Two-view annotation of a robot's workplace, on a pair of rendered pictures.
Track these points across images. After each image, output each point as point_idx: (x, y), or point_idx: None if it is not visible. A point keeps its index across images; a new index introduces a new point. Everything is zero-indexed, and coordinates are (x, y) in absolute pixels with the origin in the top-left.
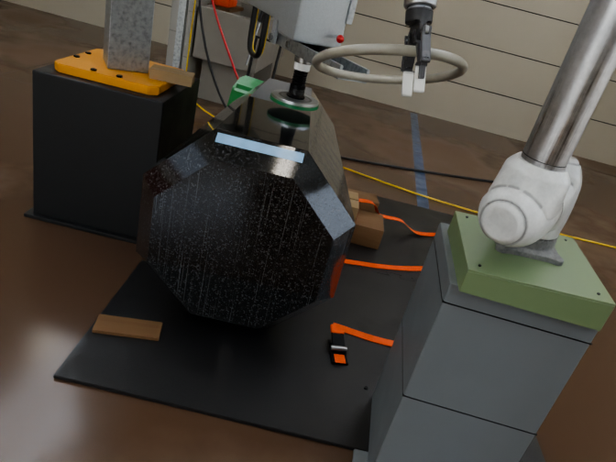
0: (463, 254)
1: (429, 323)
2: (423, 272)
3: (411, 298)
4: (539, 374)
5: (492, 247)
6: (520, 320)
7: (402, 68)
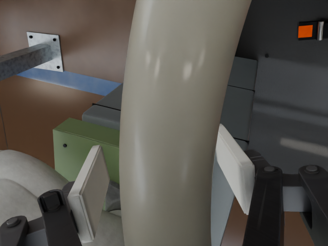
0: (90, 137)
1: (121, 93)
2: (232, 115)
3: (246, 100)
4: None
5: (115, 179)
6: None
7: (300, 178)
